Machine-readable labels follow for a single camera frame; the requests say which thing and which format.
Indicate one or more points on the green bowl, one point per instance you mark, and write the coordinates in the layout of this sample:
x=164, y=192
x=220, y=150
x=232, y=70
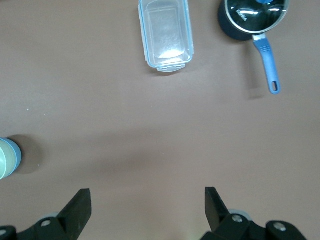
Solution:
x=5, y=160

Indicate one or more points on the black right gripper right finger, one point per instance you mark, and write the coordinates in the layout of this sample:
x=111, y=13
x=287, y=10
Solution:
x=217, y=220

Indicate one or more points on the clear plastic food container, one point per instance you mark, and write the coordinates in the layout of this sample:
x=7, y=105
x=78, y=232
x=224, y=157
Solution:
x=166, y=37

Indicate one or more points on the blue bowl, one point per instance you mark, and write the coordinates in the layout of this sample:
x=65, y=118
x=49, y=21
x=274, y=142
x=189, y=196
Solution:
x=18, y=156

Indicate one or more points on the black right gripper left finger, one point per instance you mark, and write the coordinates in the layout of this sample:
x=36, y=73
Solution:
x=72, y=220

